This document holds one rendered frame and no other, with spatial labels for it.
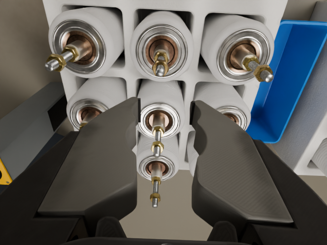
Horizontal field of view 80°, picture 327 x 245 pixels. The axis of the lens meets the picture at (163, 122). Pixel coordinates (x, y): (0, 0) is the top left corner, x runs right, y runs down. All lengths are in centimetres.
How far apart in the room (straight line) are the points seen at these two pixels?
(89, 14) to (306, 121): 51
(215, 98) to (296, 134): 31
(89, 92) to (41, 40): 32
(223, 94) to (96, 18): 23
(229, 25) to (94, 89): 23
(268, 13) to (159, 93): 22
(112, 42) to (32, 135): 27
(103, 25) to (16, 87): 48
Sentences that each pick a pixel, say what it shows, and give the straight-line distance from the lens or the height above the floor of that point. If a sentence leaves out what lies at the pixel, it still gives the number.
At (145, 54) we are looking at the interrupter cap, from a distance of 30.
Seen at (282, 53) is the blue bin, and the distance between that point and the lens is 64.
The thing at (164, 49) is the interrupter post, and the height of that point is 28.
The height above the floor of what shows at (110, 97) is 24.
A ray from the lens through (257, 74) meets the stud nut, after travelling 25.
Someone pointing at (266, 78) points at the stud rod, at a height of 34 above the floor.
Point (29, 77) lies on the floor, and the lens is 70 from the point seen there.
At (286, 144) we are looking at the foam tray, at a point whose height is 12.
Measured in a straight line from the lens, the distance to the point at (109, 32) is 32.
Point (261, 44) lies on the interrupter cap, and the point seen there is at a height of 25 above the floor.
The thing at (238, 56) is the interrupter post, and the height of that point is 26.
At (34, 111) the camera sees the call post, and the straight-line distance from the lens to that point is 52.
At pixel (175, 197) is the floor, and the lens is 92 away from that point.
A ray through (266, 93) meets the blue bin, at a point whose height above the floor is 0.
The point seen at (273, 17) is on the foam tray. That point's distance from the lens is 41.
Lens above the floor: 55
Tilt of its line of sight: 57 degrees down
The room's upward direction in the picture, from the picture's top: 179 degrees counter-clockwise
